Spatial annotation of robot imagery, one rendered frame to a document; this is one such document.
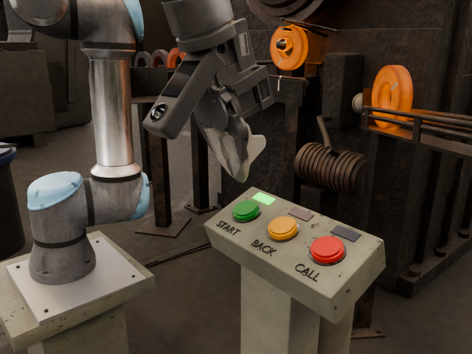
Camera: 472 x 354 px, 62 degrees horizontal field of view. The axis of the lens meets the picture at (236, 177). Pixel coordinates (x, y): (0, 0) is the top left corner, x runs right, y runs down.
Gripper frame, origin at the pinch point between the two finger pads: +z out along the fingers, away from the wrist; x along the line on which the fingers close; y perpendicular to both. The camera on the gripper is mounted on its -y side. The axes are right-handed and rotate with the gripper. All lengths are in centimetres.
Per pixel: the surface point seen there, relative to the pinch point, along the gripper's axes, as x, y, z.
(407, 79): 5, 56, 11
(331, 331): -8.4, 3.6, 33.4
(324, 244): -14.6, -0.1, 5.6
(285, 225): -8.1, 0.0, 5.6
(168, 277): 72, 4, 72
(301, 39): 53, 76, 9
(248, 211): -1.1, -0.5, 5.5
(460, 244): 7, 96, 98
